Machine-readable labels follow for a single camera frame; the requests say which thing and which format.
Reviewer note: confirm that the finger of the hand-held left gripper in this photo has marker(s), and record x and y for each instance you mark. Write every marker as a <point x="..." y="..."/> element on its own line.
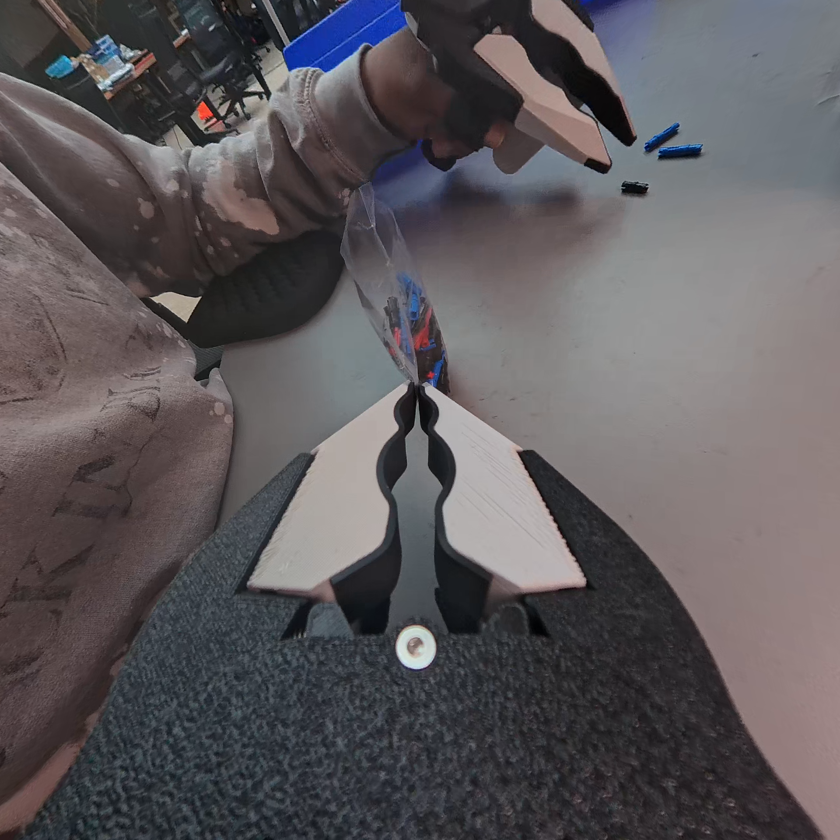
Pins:
<point x="577" y="33"/>
<point x="544" y="111"/>

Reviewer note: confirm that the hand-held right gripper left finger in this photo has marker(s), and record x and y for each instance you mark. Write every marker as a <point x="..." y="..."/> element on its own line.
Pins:
<point x="328" y="518"/>

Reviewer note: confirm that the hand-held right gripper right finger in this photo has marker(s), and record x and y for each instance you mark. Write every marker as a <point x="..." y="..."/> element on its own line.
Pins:
<point x="505" y="518"/>

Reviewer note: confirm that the black connector pin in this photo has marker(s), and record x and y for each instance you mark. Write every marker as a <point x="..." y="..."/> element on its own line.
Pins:
<point x="635" y="187"/>

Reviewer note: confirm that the blue connector pin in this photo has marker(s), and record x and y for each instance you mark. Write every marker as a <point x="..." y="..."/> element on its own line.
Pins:
<point x="661" y="137"/>
<point x="680" y="150"/>

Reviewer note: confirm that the small clear plastic bag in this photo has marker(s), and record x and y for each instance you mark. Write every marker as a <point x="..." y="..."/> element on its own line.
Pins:
<point x="407" y="321"/>

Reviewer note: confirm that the person's left forearm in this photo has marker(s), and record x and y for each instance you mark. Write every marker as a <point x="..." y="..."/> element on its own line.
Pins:
<point x="229" y="190"/>

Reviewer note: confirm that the grey desk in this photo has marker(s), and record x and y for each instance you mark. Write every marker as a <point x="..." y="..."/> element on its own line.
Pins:
<point x="656" y="394"/>

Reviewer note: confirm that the person's left hand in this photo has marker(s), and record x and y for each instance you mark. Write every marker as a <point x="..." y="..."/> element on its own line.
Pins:
<point x="407" y="85"/>

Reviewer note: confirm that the blue plastic storage bin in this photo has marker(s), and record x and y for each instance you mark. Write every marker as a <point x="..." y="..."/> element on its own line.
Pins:
<point x="341" y="36"/>

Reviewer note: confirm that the black chair armrest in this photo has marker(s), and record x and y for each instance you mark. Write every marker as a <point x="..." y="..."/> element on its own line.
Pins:
<point x="269" y="295"/>

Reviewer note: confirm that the black office chair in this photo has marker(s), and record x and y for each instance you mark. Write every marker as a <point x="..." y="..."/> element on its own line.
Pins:
<point x="223" y="72"/>

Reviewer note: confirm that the person's grey sweatshirt torso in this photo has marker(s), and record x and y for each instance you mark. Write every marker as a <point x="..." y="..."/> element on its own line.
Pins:
<point x="92" y="459"/>

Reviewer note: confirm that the wooden background table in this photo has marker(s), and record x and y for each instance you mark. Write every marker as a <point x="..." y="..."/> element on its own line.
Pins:
<point x="105" y="69"/>

